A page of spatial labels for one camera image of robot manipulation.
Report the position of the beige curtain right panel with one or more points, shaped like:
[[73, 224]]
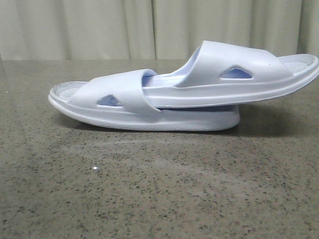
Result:
[[283, 27]]

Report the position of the beige curtain panel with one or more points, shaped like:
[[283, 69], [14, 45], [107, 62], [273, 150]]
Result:
[[283, 27], [76, 29]]

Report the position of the beige curtain left panel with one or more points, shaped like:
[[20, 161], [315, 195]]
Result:
[[76, 29]]

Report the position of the light blue slipper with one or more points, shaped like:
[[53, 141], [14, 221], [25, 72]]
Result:
[[224, 74], [118, 101]]

